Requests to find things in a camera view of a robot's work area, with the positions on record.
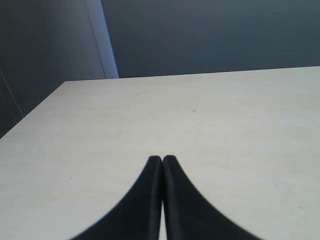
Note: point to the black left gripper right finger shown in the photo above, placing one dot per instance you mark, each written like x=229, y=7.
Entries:
x=188, y=215

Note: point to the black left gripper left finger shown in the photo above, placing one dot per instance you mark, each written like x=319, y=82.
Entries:
x=137, y=216

